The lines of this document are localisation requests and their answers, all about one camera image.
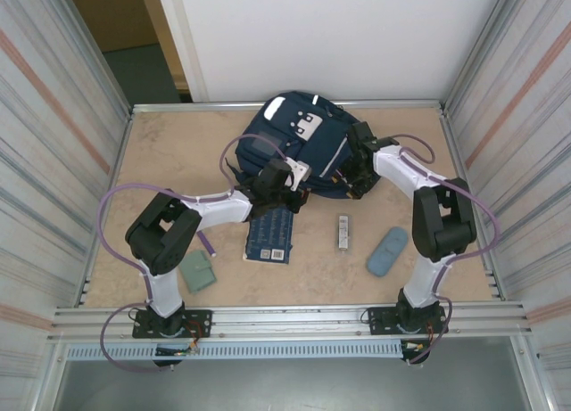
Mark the dark blue book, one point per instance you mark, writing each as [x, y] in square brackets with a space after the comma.
[270, 239]

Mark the navy blue backpack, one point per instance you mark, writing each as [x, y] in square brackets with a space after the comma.
[276, 139]

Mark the light blue pouch case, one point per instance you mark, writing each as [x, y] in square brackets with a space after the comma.
[387, 252]

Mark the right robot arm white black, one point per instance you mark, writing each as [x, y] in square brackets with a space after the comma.
[437, 224]

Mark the purple pen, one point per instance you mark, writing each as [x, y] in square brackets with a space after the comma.
[207, 245]

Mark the green wallet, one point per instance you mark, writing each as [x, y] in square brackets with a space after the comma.
[198, 273]

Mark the grey metal shelf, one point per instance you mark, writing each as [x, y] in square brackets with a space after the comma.
[290, 388]

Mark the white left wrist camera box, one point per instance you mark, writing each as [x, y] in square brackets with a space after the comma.
[298, 172]

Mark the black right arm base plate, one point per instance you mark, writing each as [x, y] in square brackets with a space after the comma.
[379, 319]

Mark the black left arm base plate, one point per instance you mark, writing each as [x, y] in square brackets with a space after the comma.
[196, 322]

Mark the white door frame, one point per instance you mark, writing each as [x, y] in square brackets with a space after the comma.
[183, 41]

